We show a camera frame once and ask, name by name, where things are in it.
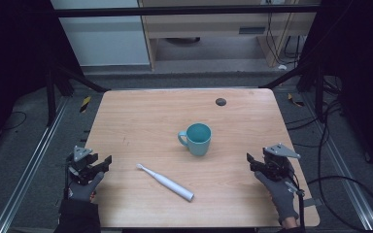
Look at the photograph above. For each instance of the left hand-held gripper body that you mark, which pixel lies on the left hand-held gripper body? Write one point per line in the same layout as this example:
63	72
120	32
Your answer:
79	161

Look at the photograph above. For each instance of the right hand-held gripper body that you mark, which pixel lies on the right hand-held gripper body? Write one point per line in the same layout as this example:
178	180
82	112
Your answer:
277	163

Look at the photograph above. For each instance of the person's left hand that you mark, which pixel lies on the person's left hand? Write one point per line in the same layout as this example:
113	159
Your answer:
84	189

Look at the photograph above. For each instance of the person's right hand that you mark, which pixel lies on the person's right hand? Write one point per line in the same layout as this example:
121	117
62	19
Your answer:
281	197

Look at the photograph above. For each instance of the yellow black striped tape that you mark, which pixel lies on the yellow black striped tape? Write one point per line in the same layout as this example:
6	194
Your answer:
84	104
294	100

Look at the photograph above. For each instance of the teal ceramic cup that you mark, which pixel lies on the teal ceramic cup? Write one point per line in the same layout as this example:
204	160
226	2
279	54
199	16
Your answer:
196	139

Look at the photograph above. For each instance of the dark round table grommet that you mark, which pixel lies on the dark round table grommet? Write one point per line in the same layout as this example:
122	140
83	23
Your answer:
220	102

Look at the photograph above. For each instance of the white electric toothbrush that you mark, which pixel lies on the white electric toothbrush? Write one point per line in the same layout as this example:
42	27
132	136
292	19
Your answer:
168	183

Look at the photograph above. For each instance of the black metal stand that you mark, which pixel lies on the black metal stand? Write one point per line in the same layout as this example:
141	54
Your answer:
319	90
51	97

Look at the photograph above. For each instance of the white plug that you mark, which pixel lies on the white plug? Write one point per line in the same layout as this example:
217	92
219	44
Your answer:
282	67

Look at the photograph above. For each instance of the white cabinet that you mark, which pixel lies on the white cabinet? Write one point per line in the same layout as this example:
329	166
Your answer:
103	42

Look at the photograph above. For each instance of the dark curtain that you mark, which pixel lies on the dark curtain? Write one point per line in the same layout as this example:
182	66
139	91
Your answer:
362	81
13	64

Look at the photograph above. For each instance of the light wooden desk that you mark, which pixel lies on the light wooden desk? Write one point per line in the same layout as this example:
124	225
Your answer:
207	27

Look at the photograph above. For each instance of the aluminium floor rail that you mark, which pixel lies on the aluminium floor rail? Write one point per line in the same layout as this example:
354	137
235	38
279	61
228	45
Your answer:
343	168
32	161

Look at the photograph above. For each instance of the black horizontal frame bar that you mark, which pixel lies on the black horizontal frame bar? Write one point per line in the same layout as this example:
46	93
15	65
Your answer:
175	11

